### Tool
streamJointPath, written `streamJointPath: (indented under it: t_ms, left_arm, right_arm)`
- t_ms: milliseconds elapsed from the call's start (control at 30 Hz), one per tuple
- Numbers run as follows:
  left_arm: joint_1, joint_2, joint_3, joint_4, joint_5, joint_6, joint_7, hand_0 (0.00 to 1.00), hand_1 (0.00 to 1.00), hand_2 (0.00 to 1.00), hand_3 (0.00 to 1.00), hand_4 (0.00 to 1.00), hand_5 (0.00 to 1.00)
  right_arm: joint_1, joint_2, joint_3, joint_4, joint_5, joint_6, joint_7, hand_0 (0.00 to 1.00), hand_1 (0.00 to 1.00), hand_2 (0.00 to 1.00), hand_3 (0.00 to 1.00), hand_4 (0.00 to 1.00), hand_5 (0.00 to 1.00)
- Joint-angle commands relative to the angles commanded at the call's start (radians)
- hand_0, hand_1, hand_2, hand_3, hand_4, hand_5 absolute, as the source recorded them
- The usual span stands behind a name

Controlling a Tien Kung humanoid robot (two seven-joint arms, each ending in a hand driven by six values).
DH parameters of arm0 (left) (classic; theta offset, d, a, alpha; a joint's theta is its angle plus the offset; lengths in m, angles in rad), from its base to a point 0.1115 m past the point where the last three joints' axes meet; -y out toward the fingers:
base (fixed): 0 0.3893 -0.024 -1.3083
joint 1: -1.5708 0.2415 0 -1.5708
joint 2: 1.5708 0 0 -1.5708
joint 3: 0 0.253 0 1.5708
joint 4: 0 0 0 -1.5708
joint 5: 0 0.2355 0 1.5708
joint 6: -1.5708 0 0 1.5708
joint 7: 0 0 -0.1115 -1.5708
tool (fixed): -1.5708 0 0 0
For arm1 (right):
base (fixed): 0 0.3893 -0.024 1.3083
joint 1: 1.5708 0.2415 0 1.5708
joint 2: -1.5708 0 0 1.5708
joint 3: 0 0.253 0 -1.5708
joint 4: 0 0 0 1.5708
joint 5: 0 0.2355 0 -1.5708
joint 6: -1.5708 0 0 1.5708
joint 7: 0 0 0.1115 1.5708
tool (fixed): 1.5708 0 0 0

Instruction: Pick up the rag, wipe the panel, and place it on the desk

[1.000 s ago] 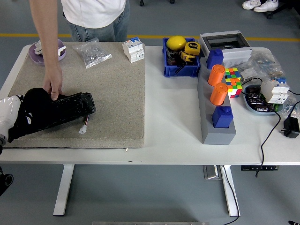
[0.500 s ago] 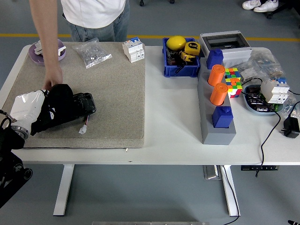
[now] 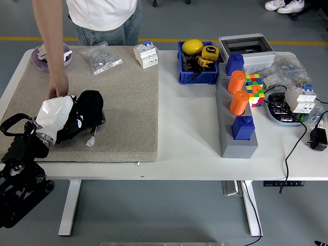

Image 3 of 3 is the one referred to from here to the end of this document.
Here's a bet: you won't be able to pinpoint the purple oval dish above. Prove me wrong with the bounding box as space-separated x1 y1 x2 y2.
30 42 73 72

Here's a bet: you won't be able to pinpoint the grey-brown felt mat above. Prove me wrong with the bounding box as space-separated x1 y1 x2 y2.
0 45 159 163

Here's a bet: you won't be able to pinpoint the grey metal box under table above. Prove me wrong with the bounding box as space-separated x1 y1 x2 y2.
221 180 243 197

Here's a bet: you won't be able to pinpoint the black cable under table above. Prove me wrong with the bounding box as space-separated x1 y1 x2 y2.
240 180 262 246

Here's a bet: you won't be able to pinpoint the grey block holder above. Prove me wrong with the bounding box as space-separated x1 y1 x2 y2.
215 61 259 159

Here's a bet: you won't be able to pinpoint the multicolour puzzle cube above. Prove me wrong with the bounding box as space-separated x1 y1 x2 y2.
245 74 265 108

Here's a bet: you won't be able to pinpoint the black power adapter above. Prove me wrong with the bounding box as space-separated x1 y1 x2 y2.
306 127 328 152

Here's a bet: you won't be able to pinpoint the white shoe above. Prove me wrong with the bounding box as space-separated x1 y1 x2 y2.
264 0 286 11
276 0 305 15

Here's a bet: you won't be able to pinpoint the blue block with knob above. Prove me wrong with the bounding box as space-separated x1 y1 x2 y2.
231 115 256 140
225 53 244 77

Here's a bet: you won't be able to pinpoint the black table control panel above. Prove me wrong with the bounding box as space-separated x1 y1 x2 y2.
263 180 305 187

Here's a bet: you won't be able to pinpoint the red wire with white plug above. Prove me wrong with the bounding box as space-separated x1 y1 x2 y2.
86 126 98 147

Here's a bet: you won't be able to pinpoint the yellow and black tape measure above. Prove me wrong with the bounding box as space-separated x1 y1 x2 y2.
196 56 216 72

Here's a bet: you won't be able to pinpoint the clear bag of small parts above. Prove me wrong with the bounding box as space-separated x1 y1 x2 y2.
261 54 312 89

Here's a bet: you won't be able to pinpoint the black cable across table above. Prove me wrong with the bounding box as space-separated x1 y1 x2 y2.
263 85 308 195

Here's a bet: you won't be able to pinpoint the dark brown small part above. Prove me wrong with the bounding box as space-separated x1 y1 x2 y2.
182 54 198 72

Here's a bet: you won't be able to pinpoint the yellow round tape measure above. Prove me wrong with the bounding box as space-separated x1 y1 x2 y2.
201 45 220 62

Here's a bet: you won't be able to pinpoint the person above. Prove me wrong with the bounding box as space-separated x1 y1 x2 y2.
65 0 142 47

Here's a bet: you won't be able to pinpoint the dark components in dish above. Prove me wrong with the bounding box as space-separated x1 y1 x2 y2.
268 93 301 122

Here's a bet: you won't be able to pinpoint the clear crumpled plastic bag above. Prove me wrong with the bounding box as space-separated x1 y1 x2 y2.
304 98 328 129

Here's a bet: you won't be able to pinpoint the white breaker with blue levers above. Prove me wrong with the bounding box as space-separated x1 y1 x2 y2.
284 84 317 114

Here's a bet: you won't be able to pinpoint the blue plastic bin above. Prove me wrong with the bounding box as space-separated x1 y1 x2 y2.
177 40 220 85

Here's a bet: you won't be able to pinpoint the white circuit breaker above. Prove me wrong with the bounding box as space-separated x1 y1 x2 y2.
133 39 159 69

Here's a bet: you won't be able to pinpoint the black office chair base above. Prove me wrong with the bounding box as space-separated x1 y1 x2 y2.
284 0 328 21

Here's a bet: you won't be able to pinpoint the white table leg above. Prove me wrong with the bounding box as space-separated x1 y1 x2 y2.
240 180 263 238
57 179 82 237

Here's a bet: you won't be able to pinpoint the person's right hand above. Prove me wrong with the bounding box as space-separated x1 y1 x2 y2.
47 71 70 100

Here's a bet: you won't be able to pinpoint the clear bag of screws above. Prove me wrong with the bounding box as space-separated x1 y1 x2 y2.
78 40 123 76

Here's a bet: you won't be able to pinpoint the yellow dome-shaped object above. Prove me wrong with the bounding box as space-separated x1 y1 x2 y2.
181 38 205 57

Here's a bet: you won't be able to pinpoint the orange cylinder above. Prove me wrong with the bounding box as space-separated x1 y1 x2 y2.
227 70 247 95
229 90 250 116

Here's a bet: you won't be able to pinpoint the grey electrical enclosure box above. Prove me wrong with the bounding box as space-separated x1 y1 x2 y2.
217 33 276 74

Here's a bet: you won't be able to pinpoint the light blue oval dish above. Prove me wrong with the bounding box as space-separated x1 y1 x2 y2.
264 92 311 127

